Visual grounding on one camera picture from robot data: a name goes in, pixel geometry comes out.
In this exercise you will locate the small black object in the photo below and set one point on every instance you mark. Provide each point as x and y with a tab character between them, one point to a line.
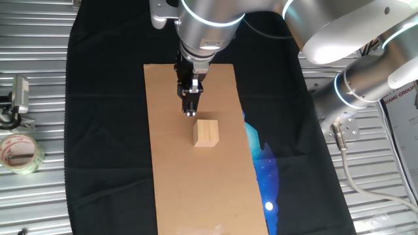
22	232

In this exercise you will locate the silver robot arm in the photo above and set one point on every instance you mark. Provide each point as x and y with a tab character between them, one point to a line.
330	29

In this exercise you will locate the black cloth with blue print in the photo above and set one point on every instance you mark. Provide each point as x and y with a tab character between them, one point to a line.
107	130

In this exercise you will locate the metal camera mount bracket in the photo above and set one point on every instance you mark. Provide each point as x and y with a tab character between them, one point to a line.
27	124

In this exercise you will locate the white box with red print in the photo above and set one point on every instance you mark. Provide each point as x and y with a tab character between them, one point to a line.
405	120

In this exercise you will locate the small wooden block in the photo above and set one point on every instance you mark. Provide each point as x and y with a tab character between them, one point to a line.
206	134

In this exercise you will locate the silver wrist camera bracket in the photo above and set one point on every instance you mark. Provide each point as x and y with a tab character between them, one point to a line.
160	14

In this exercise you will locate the clear packing tape roll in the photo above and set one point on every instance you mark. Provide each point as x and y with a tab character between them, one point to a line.
27	164

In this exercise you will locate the brown cardboard sheet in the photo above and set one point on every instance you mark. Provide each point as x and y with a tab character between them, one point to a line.
202	186

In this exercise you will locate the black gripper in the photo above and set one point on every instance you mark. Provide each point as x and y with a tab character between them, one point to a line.
186	76

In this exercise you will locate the clear plastic bag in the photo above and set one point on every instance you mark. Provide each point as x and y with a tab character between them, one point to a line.
375	223

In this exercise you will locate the silver box camera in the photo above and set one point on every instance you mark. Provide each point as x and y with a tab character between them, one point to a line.
20	94

